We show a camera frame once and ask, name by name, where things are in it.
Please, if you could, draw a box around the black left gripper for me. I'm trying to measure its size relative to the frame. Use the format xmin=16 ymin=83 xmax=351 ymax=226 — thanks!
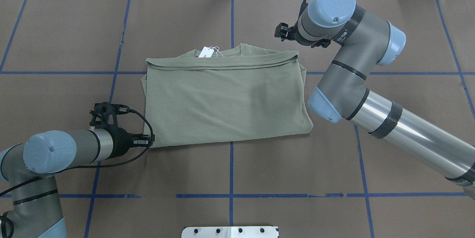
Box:
xmin=109 ymin=129 xmax=155 ymax=159

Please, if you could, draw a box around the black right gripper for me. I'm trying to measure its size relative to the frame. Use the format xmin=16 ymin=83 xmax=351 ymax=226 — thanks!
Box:
xmin=275 ymin=23 xmax=331 ymax=48

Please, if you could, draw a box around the olive green long-sleeve shirt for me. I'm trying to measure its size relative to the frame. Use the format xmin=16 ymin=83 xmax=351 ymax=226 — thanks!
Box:
xmin=141 ymin=43 xmax=313 ymax=148

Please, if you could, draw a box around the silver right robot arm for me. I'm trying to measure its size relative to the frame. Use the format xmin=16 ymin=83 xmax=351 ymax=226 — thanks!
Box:
xmin=275 ymin=0 xmax=475 ymax=199

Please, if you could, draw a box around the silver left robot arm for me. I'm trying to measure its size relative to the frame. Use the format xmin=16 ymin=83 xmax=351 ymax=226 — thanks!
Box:
xmin=1 ymin=129 xmax=155 ymax=238

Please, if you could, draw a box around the white hang tag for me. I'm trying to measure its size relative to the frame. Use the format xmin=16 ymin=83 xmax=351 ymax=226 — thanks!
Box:
xmin=198 ymin=46 xmax=215 ymax=58

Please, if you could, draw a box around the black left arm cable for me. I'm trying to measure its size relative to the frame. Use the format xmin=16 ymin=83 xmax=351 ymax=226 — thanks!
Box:
xmin=0 ymin=108 xmax=154 ymax=198

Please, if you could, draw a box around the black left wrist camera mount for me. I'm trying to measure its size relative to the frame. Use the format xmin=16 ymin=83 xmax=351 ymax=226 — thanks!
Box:
xmin=89 ymin=102 xmax=131 ymax=132

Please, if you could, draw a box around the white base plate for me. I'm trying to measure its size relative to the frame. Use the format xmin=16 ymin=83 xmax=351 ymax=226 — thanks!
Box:
xmin=181 ymin=226 xmax=280 ymax=238

